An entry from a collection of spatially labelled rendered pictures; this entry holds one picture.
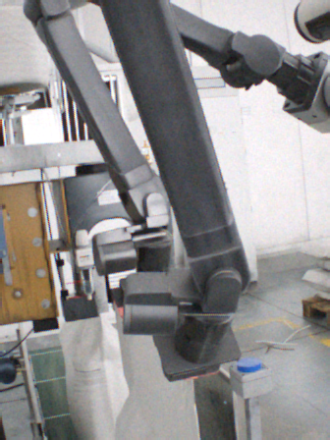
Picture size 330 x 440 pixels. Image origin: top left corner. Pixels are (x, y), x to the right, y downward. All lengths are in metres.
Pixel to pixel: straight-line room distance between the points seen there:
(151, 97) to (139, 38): 0.05
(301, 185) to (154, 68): 5.72
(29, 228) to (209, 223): 0.77
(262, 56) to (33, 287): 0.70
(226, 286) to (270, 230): 5.45
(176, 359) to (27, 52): 0.65
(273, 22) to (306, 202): 2.03
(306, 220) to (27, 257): 5.16
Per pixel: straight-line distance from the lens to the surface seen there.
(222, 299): 0.56
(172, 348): 0.70
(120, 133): 0.88
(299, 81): 1.03
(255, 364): 1.32
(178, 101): 0.47
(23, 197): 1.24
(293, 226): 6.13
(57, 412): 2.34
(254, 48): 0.98
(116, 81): 4.12
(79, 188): 1.25
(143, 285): 0.60
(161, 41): 0.46
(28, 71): 1.07
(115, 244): 0.87
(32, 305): 1.27
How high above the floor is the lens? 1.36
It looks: 6 degrees down
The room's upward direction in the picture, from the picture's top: 6 degrees counter-clockwise
